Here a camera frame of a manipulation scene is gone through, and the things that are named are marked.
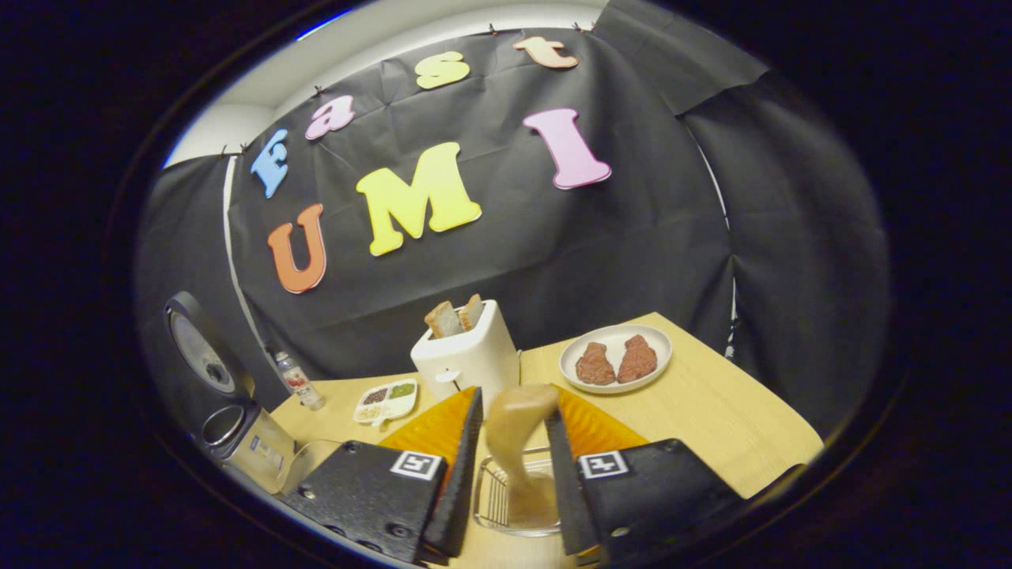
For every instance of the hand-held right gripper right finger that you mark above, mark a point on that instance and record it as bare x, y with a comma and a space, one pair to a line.
648, 498

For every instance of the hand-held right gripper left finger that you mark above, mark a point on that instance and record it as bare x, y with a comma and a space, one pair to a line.
371, 498

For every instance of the clear box of rice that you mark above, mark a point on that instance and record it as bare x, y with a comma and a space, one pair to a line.
312, 466

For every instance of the clear chopstick holder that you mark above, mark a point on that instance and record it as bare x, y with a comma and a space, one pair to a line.
494, 498

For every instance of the dark grey rice cooker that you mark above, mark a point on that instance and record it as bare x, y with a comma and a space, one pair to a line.
253, 450

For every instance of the wooden spoon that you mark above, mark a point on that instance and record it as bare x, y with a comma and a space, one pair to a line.
518, 427

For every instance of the white divided grain dish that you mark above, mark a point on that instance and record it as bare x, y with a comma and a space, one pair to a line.
387, 399

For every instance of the small clear bottle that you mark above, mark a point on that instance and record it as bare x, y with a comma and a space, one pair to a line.
299, 381

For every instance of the brown meat piece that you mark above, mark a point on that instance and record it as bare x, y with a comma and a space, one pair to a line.
594, 365
637, 359

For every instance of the white round plate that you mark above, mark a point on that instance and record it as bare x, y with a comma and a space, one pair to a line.
617, 333

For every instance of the white toaster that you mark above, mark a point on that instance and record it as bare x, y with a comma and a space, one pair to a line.
474, 359

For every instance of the toasted bread slice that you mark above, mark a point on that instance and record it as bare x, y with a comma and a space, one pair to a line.
444, 320
472, 310

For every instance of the black backdrop cloth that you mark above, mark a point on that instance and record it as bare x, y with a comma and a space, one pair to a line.
672, 237

